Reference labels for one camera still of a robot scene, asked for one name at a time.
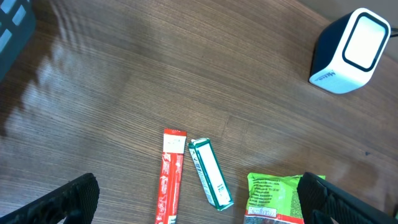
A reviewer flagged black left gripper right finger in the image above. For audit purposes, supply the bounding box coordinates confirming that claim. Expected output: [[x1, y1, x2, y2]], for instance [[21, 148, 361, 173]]
[[297, 172, 397, 224]]

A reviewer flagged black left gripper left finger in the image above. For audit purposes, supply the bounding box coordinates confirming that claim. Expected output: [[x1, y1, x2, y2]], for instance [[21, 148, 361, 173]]
[[1, 173, 100, 224]]

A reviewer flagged green snack packet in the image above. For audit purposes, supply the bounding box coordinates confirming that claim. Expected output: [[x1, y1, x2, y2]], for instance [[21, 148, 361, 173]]
[[243, 172, 326, 224]]

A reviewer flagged green white small box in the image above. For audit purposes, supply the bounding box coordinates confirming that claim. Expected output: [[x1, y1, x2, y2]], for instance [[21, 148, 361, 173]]
[[188, 138, 234, 211]]

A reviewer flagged red snack packet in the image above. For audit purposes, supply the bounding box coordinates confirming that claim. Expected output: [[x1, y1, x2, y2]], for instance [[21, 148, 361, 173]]
[[155, 129, 187, 224]]

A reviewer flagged white barcode scanner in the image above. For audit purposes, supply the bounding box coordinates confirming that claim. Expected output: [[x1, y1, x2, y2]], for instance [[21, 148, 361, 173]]
[[308, 7, 391, 94]]

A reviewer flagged grey plastic shopping basket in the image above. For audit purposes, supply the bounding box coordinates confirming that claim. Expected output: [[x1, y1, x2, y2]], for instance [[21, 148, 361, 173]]
[[1, 0, 36, 80]]

